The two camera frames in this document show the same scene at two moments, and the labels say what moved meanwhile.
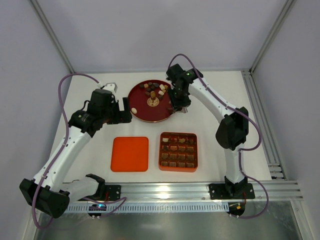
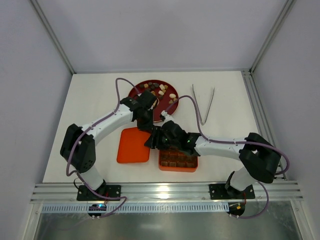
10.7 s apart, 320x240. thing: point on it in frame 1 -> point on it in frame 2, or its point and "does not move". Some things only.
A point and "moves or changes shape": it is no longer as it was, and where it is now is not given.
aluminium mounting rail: (288, 190) does not move
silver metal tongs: (184, 109) -> (198, 107)
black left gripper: (120, 113) -> (144, 124)
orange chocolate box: (178, 152) does not move
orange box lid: (129, 154) moves or changes shape
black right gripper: (180, 102) -> (158, 139)
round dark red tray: (149, 101) does not move
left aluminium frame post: (52, 35) does not move
